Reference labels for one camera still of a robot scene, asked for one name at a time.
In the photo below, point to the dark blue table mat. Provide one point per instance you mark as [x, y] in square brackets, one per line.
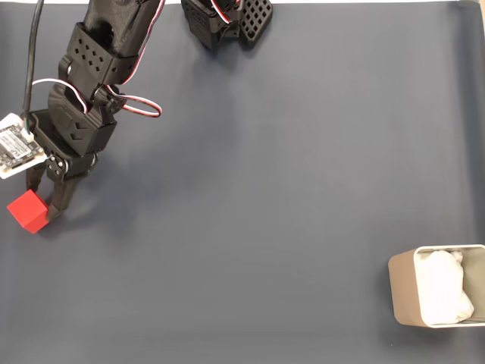
[227, 227]

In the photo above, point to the beige metal box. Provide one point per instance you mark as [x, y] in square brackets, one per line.
[403, 292]

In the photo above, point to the white camera board with mount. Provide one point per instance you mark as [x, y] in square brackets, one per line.
[15, 148]

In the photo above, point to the red cube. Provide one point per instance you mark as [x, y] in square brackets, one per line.
[28, 212]

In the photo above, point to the white crumpled tissue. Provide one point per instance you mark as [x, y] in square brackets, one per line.
[441, 288]

